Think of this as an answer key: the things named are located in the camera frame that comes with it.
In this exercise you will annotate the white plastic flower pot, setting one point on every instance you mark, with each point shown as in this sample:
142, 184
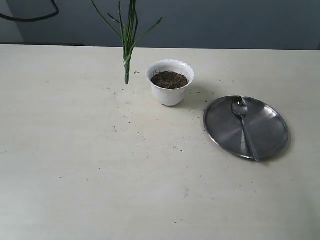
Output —
165, 96

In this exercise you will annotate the red artificial flower with stems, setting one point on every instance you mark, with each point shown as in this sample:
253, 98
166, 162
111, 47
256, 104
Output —
128, 32

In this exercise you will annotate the steel spork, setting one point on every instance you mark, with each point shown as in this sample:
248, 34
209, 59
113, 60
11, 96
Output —
240, 109

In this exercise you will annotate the round steel plate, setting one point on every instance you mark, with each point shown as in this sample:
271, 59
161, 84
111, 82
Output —
266, 126

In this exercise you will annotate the brown soil clump with roots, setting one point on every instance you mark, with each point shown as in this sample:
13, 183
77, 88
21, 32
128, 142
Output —
169, 80

